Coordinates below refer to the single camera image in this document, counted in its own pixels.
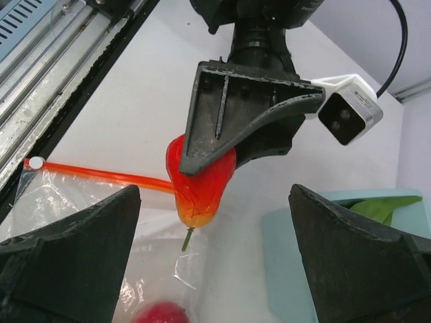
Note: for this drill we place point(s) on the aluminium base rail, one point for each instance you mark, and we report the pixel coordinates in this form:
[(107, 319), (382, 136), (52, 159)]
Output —
[(49, 76)]

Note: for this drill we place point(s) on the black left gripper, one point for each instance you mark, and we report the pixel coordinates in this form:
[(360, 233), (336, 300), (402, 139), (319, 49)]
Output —
[(255, 103)]

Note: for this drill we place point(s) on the slotted grey cable duct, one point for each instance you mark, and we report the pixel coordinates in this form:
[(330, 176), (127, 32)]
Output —
[(18, 18)]

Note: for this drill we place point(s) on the green fake leafy vegetable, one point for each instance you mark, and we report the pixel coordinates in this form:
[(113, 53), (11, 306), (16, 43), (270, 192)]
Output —
[(381, 210)]

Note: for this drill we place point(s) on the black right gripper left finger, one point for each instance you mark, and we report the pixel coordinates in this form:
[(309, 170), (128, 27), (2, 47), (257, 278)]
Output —
[(70, 270)]

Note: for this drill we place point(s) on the red fake apple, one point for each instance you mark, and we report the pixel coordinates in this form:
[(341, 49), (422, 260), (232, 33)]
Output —
[(162, 312)]

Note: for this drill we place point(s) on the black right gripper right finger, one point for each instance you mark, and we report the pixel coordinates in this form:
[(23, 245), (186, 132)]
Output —
[(359, 270)]

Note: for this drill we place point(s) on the clear zip top bag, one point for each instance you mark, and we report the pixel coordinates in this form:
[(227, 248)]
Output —
[(157, 268)]

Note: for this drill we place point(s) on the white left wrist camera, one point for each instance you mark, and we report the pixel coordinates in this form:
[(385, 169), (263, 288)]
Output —
[(350, 108)]

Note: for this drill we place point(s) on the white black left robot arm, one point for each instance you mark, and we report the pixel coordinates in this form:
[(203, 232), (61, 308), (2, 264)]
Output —
[(285, 14)]

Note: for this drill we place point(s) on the light blue plastic bin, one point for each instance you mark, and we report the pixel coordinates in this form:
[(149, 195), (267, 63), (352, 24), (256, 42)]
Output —
[(288, 293)]

